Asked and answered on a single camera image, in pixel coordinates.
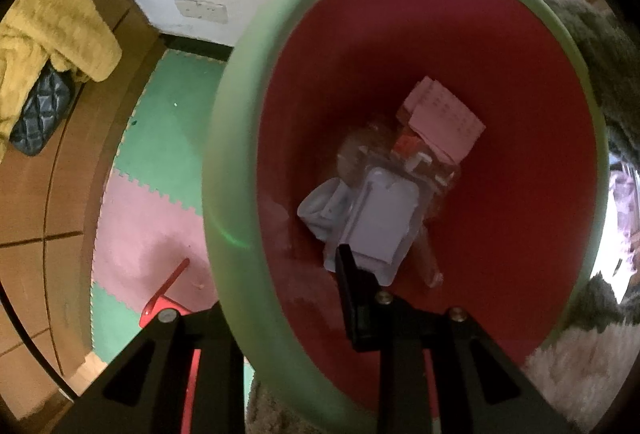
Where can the red bin with green rim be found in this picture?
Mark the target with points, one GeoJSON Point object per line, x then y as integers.
{"type": "Point", "coordinates": [473, 385]}

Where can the white wall power socket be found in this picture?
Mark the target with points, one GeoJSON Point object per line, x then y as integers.
{"type": "Point", "coordinates": [203, 10]}

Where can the green pink foam floor mat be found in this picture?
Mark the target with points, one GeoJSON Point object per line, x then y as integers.
{"type": "Point", "coordinates": [151, 209]}

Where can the grey fuzzy pants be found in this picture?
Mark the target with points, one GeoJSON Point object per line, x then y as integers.
{"type": "Point", "coordinates": [512, 237]}

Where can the black quilted handbag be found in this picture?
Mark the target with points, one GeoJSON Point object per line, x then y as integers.
{"type": "Point", "coordinates": [45, 106]}

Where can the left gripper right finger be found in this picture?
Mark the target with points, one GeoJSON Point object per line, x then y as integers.
{"type": "Point", "coordinates": [377, 322]}

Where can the clear plastic blister tray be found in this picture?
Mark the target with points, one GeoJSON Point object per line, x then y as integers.
{"type": "Point", "coordinates": [324, 207]}
{"type": "Point", "coordinates": [383, 217]}

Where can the pink paper receipts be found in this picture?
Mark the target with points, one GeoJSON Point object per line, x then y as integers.
{"type": "Point", "coordinates": [441, 120]}

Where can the clear plastic bag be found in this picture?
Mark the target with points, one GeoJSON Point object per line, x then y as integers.
{"type": "Point", "coordinates": [350, 161]}

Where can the small clear plastic bottle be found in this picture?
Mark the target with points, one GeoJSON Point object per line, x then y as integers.
{"type": "Point", "coordinates": [420, 160]}

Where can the yellow fleece jacket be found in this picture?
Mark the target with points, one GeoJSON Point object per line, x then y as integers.
{"type": "Point", "coordinates": [71, 35]}

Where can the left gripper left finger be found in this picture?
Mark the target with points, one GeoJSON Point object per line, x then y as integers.
{"type": "Point", "coordinates": [219, 390]}

